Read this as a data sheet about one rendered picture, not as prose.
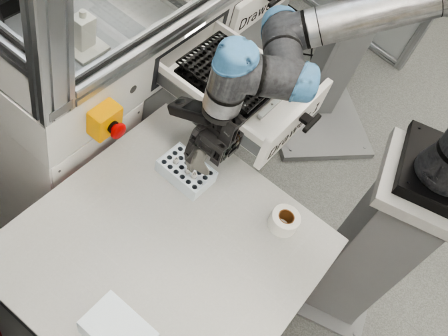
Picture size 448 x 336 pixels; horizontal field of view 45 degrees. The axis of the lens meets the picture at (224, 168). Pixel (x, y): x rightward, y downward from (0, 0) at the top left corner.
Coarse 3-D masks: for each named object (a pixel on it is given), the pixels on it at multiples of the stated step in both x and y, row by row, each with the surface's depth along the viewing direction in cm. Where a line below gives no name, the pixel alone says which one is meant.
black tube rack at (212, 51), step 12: (204, 48) 134; (216, 48) 135; (180, 60) 130; (192, 60) 132; (204, 60) 132; (180, 72) 132; (192, 72) 128; (204, 72) 129; (192, 84) 131; (204, 84) 132; (252, 96) 128
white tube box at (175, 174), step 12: (180, 144) 128; (168, 156) 126; (180, 156) 127; (156, 168) 126; (168, 168) 125; (180, 168) 126; (168, 180) 125; (180, 180) 122; (192, 180) 123; (204, 180) 124; (192, 192) 121
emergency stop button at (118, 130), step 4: (116, 124) 117; (120, 124) 115; (124, 124) 116; (112, 128) 116; (116, 128) 115; (120, 128) 115; (124, 128) 116; (112, 132) 115; (116, 132) 115; (120, 132) 116; (124, 132) 117; (112, 136) 116; (116, 136) 116; (120, 136) 117
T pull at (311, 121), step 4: (304, 116) 126; (308, 116) 127; (316, 116) 127; (320, 116) 127; (300, 120) 126; (304, 120) 126; (308, 120) 126; (312, 120) 126; (316, 120) 126; (304, 124) 126; (308, 124) 125; (312, 124) 125; (304, 128) 124; (308, 128) 124; (304, 132) 124
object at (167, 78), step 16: (208, 32) 143; (224, 32) 142; (176, 48) 133; (192, 48) 141; (160, 64) 129; (176, 64) 138; (160, 80) 131; (176, 80) 128; (176, 96) 131; (192, 96) 127; (256, 112) 134; (272, 112) 135; (288, 112) 136; (240, 128) 123; (256, 128) 131; (272, 128) 132; (240, 144) 126; (256, 144) 123
